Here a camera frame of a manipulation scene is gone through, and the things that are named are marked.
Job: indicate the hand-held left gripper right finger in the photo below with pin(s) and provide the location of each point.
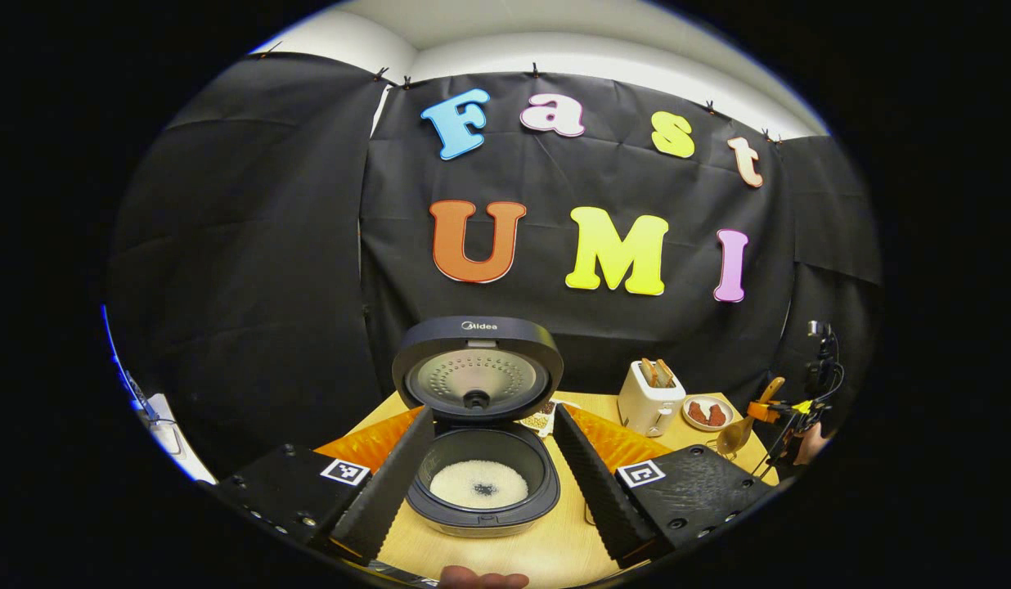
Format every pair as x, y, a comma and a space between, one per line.
599, 491

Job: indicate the white round plate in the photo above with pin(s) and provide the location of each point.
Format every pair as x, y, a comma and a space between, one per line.
689, 424

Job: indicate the white toaster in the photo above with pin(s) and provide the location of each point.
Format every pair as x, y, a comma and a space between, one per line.
646, 409

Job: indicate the wooden spoon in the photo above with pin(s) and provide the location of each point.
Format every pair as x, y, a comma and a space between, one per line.
731, 439

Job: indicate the white rice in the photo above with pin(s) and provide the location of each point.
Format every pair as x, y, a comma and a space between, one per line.
465, 483

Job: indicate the black backdrop cloth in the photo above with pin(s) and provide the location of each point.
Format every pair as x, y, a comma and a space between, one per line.
268, 270

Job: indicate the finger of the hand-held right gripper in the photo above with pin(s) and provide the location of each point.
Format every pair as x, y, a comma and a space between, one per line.
767, 411

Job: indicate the brown meat slice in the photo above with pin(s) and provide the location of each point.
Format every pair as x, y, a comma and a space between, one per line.
697, 411
717, 414

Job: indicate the white divided sauce dish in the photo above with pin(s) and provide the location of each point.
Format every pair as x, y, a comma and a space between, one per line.
538, 420

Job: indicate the printed wall poster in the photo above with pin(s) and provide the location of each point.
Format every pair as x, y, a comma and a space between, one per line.
123, 368

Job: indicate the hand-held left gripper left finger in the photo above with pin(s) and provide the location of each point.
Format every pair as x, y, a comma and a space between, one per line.
391, 491

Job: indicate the black rice cooker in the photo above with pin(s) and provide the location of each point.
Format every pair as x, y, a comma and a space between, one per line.
477, 339

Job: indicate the toast slice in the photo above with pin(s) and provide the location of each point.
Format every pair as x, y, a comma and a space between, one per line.
666, 370
649, 372

